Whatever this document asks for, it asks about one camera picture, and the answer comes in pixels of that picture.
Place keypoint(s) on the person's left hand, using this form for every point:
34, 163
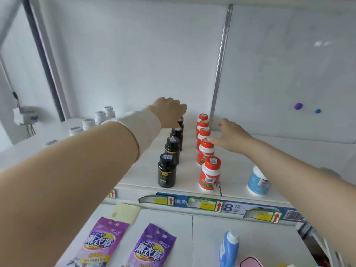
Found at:
168, 111

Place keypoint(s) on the person's right hand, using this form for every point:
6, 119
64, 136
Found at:
235, 137

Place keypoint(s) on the person's left fingers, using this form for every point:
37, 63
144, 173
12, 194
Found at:
182, 110

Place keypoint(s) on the person's right thumb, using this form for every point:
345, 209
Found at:
214, 140

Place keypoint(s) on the dark brown pill bottle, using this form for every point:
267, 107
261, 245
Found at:
181, 125
172, 151
177, 137
167, 173

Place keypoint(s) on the person's left forearm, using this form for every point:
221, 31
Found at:
66, 177

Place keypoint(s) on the person's right forearm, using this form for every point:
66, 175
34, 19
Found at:
303, 183

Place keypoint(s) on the red-capped white pill bottle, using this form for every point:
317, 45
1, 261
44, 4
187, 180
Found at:
203, 135
202, 126
205, 154
210, 175
203, 117

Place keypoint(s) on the white wrist band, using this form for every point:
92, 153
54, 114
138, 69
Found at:
141, 130

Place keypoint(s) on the white bottle with blue label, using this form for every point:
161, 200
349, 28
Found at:
258, 182

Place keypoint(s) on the yellow price tag holder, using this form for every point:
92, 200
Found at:
264, 216
111, 194
162, 200
205, 204

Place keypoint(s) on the blue shelf edge strip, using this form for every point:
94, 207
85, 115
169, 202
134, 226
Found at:
233, 207

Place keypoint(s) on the small white pill bottle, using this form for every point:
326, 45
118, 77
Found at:
100, 117
75, 131
88, 124
110, 112
51, 142

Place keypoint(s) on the purple round magnet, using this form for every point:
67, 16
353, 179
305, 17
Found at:
298, 106

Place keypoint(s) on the white barcode label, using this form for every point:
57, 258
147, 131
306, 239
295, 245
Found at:
292, 215

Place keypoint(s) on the white board panel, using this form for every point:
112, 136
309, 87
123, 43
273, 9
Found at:
286, 58

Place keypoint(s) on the blue detergent bottle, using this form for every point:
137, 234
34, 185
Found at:
228, 251

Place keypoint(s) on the pale yellow paper note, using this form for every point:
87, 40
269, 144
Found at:
125, 213

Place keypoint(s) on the purple detergent bag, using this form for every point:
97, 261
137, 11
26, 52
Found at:
97, 244
150, 247

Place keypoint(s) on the pink rounded object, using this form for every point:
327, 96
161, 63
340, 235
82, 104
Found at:
250, 262

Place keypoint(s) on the white electrical box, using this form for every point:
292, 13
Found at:
24, 115

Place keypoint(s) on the grey metal upright post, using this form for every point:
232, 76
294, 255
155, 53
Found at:
221, 63

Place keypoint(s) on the dark window frame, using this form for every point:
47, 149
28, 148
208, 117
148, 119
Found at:
41, 52

